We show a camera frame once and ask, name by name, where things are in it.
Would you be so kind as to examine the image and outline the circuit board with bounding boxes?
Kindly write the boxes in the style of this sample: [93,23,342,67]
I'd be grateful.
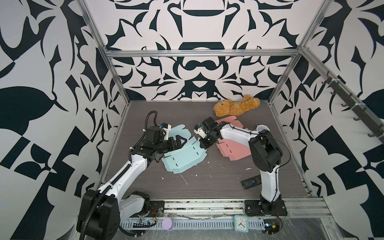
[132,218,157,229]
[263,220,282,235]

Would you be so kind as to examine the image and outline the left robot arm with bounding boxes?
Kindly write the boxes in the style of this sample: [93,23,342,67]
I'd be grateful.
[76,119,187,240]

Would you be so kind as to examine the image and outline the white slotted cable duct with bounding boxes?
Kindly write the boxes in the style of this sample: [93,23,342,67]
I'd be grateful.
[121,219,265,231]

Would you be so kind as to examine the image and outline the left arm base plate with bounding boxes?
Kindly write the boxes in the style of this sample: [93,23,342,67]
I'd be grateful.
[131,201,165,218]

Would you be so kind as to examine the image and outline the black remote control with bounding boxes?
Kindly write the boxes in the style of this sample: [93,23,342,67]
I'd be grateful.
[241,175,262,190]

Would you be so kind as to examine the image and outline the light blue paper box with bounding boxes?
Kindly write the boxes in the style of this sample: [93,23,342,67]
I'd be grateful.
[162,125,207,174]

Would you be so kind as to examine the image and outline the brown teddy bear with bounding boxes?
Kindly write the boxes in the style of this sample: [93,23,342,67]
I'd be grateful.
[213,95,261,117]

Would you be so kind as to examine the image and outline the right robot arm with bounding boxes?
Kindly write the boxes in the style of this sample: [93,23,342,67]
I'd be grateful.
[194,117,288,217]

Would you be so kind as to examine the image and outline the teal square clock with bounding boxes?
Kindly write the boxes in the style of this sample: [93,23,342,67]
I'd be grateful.
[234,215,249,233]

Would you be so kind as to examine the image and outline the white alarm clock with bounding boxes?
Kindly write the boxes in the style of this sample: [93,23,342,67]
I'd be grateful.
[256,125,271,132]

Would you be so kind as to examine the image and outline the pink flat paper box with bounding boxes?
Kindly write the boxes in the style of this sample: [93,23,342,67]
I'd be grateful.
[216,116,251,161]

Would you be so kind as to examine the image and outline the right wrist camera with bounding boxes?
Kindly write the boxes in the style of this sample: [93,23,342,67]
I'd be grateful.
[194,124,206,139]

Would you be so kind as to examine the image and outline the right circuit board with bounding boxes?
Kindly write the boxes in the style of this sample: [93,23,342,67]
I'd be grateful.
[263,220,282,235]

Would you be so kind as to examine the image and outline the purple round disc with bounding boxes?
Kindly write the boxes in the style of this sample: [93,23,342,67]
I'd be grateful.
[162,217,174,231]

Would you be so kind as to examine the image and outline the wall hook rail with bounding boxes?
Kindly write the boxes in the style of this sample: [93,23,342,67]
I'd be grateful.
[322,71,384,144]

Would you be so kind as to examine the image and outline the left circuit board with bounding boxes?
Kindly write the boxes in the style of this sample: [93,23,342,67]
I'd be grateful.
[132,218,157,229]

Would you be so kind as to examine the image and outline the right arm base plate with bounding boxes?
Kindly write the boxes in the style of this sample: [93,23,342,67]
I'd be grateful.
[244,199,288,217]

